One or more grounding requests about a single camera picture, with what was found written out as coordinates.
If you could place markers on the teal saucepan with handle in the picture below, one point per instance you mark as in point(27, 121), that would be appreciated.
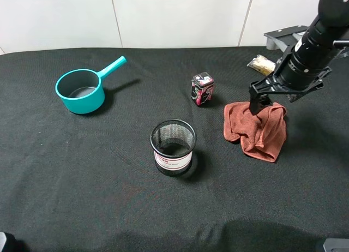
point(81, 90)

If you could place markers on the black pink tin box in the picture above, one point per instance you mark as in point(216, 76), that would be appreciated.
point(202, 86)

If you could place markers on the grey left base corner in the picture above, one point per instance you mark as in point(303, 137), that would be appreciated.
point(3, 241)

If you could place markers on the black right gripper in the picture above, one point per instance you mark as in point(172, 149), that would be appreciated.
point(298, 72)

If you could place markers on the clear packaged snack bag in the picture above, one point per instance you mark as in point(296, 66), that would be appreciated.
point(261, 64)

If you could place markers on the black mesh pen holder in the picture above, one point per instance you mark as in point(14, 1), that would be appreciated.
point(173, 142)

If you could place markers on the brown cloth towel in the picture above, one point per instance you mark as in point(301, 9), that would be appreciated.
point(261, 136)

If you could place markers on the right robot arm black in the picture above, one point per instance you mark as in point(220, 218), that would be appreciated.
point(329, 27)

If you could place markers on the grey base corner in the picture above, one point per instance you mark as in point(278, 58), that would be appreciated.
point(3, 241)
point(336, 245)

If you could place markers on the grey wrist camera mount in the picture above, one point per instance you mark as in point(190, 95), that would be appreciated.
point(282, 38)

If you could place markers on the grey right base corner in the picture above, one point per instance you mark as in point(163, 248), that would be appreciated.
point(336, 245)

